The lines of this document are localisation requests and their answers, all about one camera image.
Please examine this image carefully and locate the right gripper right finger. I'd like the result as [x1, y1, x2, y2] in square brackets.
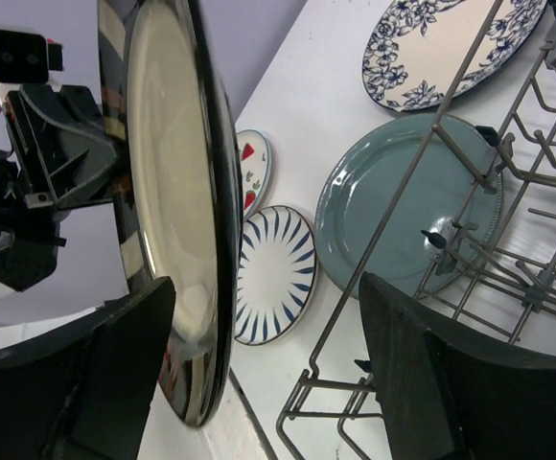
[359, 273, 556, 459]

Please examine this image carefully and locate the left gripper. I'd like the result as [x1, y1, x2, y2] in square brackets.
[0, 83, 115, 232]

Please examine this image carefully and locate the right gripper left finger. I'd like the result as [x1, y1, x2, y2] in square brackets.
[0, 277, 175, 459]

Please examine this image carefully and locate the brown rimmed cream plate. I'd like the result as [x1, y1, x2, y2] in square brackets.
[98, 1, 243, 428]

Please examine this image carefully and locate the blue floral plate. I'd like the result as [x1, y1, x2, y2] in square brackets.
[361, 0, 546, 112]

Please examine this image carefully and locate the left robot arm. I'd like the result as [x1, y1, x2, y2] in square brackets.
[0, 83, 119, 298]

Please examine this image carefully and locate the teal plate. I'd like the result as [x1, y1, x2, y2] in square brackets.
[314, 113, 503, 294]

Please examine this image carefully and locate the blue striped white plate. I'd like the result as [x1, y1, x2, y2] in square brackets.
[234, 205, 317, 346]

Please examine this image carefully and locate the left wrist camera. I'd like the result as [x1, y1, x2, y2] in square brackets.
[0, 25, 64, 85]

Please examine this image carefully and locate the grey wire dish rack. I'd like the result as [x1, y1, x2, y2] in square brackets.
[276, 1, 556, 459]

